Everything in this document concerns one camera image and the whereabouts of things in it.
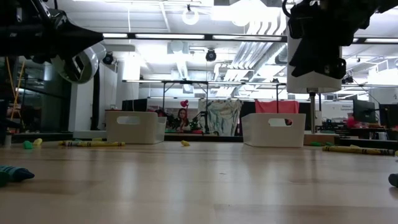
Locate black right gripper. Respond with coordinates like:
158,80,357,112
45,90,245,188
287,0,371,80

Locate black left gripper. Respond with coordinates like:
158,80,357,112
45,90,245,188
0,0,104,65

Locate cylinder shade lamp wooden base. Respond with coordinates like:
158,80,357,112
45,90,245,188
286,30,343,146

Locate white gooseneck desk lamp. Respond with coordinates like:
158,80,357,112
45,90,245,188
51,42,108,140

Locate red cloth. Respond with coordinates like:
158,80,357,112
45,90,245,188
254,100,300,114

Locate black monitor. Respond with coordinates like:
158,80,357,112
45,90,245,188
378,104,398,128
353,99,377,124

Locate white plastic bin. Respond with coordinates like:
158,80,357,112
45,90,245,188
104,111,167,145
241,113,307,148

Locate black overhead beam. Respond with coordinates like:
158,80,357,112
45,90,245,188
102,32,398,44

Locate paint stained white sheet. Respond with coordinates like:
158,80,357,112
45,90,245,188
198,99,243,137

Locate person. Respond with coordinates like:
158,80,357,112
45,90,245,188
175,107,192,133

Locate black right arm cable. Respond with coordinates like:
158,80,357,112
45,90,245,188
281,0,295,19

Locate orange cable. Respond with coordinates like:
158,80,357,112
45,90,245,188
6,58,25,122

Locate white ring light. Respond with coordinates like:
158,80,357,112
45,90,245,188
182,7,200,26

